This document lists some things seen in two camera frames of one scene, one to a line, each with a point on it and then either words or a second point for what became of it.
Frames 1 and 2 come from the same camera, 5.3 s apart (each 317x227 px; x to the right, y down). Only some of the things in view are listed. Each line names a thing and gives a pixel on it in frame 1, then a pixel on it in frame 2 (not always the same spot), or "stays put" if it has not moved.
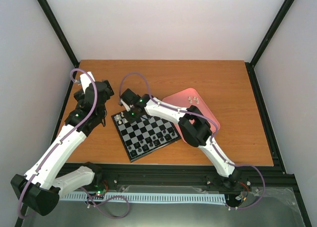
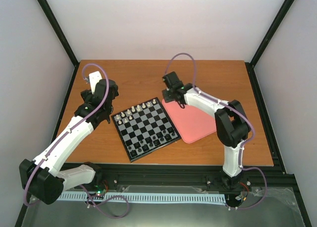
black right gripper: [130, 119] -> [166, 98]
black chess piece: [168, 137] stays put
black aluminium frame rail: [115, 176] stays put
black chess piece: [133, 153] stays put
